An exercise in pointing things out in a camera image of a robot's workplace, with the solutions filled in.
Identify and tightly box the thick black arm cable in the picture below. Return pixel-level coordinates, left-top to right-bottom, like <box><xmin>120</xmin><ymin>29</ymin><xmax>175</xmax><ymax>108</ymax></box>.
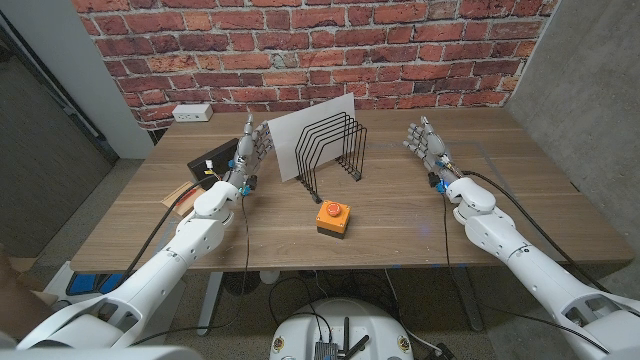
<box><xmin>460</xmin><ymin>169</ymin><xmax>610</xmax><ymax>294</ymax></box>
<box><xmin>117</xmin><ymin>174</ymin><xmax>221</xmax><ymax>289</ymax></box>

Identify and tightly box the orange emergency stop button box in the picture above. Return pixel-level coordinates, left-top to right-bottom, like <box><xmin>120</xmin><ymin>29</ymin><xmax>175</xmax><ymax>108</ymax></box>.
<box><xmin>315</xmin><ymin>199</ymin><xmax>352</xmax><ymax>240</ymax></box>

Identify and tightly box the brown cardboard piece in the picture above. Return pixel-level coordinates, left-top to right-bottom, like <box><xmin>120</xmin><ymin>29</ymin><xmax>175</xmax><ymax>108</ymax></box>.
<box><xmin>160</xmin><ymin>180</ymin><xmax>201</xmax><ymax>217</ymax></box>

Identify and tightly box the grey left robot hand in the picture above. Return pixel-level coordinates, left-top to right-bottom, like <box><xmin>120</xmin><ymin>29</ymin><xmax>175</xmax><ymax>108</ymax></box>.
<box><xmin>223</xmin><ymin>113</ymin><xmax>276</xmax><ymax>190</ymax></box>

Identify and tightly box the black rectangular box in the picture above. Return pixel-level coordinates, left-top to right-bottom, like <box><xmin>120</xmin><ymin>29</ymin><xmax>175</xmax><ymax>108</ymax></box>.
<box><xmin>187</xmin><ymin>137</ymin><xmax>241</xmax><ymax>184</ymax></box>

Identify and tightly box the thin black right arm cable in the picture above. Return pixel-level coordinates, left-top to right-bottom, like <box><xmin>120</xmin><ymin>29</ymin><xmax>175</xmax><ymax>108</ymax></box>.
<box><xmin>442</xmin><ymin>192</ymin><xmax>611</xmax><ymax>355</ymax></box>

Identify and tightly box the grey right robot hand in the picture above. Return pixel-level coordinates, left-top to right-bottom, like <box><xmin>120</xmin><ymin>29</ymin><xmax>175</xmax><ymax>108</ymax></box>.
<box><xmin>402</xmin><ymin>115</ymin><xmax>464</xmax><ymax>184</ymax></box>

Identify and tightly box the grey table leg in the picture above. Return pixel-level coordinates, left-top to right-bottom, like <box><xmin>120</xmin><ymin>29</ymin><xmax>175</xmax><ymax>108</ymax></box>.
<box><xmin>452</xmin><ymin>266</ymin><xmax>485</xmax><ymax>333</ymax></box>

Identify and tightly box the black wire file holder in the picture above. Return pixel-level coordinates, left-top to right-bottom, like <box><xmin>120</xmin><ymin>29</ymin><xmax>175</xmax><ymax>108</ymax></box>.
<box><xmin>294</xmin><ymin>111</ymin><xmax>368</xmax><ymax>205</ymax></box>

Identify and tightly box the white power outlet strip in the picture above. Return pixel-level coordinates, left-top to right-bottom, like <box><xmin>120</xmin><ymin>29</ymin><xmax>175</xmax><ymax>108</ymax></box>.
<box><xmin>171</xmin><ymin>103</ymin><xmax>214</xmax><ymax>124</ymax></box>

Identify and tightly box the brown cardboard box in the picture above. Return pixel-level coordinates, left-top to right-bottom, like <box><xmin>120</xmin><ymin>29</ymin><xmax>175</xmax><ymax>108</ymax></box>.
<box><xmin>0</xmin><ymin>244</ymin><xmax>59</xmax><ymax>341</ymax></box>

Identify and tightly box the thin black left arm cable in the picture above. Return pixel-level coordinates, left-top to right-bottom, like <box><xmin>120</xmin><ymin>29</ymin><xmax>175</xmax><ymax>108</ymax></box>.
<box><xmin>130</xmin><ymin>193</ymin><xmax>251</xmax><ymax>347</ymax></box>

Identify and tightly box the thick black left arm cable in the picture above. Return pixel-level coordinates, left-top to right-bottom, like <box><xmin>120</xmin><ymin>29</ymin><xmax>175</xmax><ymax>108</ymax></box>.
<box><xmin>117</xmin><ymin>174</ymin><xmax>221</xmax><ymax>289</ymax></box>

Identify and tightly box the white table leg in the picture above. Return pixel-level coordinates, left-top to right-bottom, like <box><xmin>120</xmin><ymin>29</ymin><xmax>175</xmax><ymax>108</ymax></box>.
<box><xmin>196</xmin><ymin>271</ymin><xmax>225</xmax><ymax>337</ymax></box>

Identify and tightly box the dark grey perforated panel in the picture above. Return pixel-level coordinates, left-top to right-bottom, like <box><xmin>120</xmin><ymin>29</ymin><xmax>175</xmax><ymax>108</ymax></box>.
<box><xmin>0</xmin><ymin>29</ymin><xmax>119</xmax><ymax>259</ymax></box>

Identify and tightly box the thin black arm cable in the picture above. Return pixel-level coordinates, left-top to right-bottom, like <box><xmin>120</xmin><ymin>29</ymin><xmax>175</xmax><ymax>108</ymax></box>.
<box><xmin>130</xmin><ymin>193</ymin><xmax>251</xmax><ymax>347</ymax></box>
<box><xmin>442</xmin><ymin>192</ymin><xmax>611</xmax><ymax>355</ymax></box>

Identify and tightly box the white paper file sheet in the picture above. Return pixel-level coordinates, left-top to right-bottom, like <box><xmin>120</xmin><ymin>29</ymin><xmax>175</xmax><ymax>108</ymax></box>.
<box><xmin>267</xmin><ymin>92</ymin><xmax>357</xmax><ymax>183</ymax></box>

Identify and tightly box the black power plug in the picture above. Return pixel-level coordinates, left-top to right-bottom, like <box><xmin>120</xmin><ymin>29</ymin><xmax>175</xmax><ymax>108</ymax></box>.
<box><xmin>429</xmin><ymin>342</ymin><xmax>456</xmax><ymax>360</ymax></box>

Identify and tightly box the grey module with black antennas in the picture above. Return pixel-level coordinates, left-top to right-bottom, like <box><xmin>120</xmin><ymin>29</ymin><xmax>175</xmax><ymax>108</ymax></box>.
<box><xmin>313</xmin><ymin>316</ymin><xmax>371</xmax><ymax>360</ymax></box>

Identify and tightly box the red brick print backdrop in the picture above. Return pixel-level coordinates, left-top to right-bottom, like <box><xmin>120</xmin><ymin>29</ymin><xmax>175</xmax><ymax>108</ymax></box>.
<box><xmin>72</xmin><ymin>0</ymin><xmax>561</xmax><ymax>132</ymax></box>

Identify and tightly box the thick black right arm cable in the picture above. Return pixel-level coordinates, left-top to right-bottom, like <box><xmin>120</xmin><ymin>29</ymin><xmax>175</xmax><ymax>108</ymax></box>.
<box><xmin>460</xmin><ymin>169</ymin><xmax>610</xmax><ymax>294</ymax></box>

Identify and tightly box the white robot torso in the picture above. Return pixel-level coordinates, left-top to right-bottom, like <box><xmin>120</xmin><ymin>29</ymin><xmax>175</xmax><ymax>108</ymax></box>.
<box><xmin>268</xmin><ymin>298</ymin><xmax>415</xmax><ymax>360</ymax></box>

